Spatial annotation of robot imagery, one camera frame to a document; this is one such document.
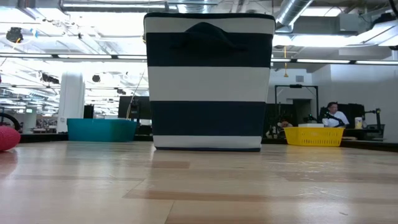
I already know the long ceiling light strip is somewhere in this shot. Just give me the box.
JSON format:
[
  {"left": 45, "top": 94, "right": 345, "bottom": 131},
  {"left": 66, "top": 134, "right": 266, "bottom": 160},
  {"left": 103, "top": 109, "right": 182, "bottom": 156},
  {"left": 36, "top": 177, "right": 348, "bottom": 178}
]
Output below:
[
  {"left": 0, "top": 54, "right": 147, "bottom": 60},
  {"left": 270, "top": 58, "right": 398, "bottom": 66}
]

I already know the black box speaker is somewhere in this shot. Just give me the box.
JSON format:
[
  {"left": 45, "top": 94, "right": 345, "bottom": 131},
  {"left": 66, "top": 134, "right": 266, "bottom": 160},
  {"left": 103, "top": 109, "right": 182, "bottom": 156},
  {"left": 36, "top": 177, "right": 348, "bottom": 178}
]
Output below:
[{"left": 83, "top": 104, "right": 95, "bottom": 119}]

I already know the yellow plastic basket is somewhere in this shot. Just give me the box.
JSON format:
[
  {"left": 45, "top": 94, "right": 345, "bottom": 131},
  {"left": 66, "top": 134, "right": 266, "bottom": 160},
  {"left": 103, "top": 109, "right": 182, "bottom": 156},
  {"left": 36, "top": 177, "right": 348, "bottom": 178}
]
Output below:
[{"left": 283, "top": 126, "right": 346, "bottom": 147}]

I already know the white building pillar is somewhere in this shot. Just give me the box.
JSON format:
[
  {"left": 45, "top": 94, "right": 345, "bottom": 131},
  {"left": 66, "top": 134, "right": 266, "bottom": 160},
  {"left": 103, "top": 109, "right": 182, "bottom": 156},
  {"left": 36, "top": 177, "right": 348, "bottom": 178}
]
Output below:
[{"left": 57, "top": 71, "right": 86, "bottom": 134}]

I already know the black dark monitor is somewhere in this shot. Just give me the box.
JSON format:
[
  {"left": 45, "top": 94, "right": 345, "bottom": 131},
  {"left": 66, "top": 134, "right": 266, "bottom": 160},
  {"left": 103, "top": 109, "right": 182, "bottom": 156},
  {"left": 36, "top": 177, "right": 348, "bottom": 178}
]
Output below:
[{"left": 118, "top": 95, "right": 152, "bottom": 121}]

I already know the teal plastic bin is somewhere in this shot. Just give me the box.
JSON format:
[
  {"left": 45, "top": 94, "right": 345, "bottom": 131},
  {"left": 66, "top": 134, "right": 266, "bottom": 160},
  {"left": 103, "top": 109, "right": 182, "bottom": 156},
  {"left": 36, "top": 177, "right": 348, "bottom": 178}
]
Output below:
[{"left": 66, "top": 118, "right": 138, "bottom": 143}]

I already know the black ceiling speaker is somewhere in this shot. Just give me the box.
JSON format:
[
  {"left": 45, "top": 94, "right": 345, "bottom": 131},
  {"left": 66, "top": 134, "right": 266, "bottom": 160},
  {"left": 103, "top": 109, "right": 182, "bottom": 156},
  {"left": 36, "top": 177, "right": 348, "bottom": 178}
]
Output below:
[{"left": 40, "top": 72, "right": 60, "bottom": 85}]

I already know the yellow hanging cord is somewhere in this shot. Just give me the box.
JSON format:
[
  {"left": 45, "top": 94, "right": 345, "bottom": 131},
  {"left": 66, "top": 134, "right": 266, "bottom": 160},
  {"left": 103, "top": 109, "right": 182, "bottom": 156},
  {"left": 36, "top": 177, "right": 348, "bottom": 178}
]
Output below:
[{"left": 282, "top": 45, "right": 289, "bottom": 78}]

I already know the red elastic bandage roll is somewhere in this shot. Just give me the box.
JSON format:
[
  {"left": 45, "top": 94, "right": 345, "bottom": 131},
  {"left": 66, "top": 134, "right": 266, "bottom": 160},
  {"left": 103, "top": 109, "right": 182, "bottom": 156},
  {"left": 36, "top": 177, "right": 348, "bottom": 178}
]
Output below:
[{"left": 0, "top": 125, "right": 22, "bottom": 152}]

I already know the person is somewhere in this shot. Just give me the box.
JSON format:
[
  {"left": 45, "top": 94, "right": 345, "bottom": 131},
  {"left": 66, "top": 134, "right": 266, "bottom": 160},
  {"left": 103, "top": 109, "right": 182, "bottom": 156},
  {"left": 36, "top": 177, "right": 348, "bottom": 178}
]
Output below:
[
  {"left": 266, "top": 119, "right": 294, "bottom": 139},
  {"left": 321, "top": 101, "right": 351, "bottom": 128}
]

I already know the black ceiling-mounted device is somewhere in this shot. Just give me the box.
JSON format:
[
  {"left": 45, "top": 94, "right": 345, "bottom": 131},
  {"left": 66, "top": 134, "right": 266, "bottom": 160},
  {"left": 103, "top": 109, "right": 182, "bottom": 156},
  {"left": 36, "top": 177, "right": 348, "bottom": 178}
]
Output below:
[{"left": 5, "top": 27, "right": 25, "bottom": 44}]

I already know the navy white striped fabric basket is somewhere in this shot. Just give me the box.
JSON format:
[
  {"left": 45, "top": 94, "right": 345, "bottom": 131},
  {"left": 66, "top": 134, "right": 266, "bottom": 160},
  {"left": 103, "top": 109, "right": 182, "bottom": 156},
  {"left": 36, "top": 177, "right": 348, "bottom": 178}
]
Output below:
[{"left": 143, "top": 12, "right": 277, "bottom": 153}]

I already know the black metal stand frame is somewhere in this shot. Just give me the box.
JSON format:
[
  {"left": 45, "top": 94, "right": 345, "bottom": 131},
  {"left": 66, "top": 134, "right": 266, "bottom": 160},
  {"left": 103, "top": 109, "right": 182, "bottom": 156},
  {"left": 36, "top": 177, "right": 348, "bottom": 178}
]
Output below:
[{"left": 274, "top": 84, "right": 320, "bottom": 126}]

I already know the silver ventilation duct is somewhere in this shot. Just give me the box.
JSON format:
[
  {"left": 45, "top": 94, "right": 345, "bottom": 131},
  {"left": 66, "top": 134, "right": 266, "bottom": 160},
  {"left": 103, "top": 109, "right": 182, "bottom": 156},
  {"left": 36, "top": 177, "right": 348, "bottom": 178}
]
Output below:
[{"left": 274, "top": 0, "right": 314, "bottom": 26}]

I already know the black cable loop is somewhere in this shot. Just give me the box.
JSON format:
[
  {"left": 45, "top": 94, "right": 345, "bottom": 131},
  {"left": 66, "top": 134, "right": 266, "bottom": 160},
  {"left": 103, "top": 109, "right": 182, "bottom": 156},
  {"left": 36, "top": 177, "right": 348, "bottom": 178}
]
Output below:
[{"left": 0, "top": 112, "right": 21, "bottom": 131}]

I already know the grey ceiling air unit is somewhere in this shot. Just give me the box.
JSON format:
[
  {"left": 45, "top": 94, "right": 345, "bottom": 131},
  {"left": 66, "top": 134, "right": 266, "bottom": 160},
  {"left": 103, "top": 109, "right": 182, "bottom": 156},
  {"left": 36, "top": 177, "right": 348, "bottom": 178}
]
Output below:
[{"left": 338, "top": 12, "right": 374, "bottom": 34}]

